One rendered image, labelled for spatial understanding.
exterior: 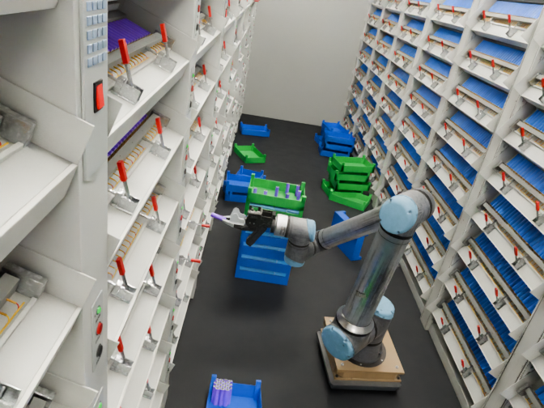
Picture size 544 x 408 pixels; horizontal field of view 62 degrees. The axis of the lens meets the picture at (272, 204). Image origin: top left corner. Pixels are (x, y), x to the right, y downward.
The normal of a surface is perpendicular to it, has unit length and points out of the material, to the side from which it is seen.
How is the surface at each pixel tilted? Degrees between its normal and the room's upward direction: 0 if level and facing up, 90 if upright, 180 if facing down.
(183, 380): 0
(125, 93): 90
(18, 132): 90
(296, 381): 0
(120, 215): 21
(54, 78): 90
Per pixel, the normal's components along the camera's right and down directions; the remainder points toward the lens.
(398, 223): -0.67, 0.14
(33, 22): -0.01, 0.44
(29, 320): 0.51, -0.77
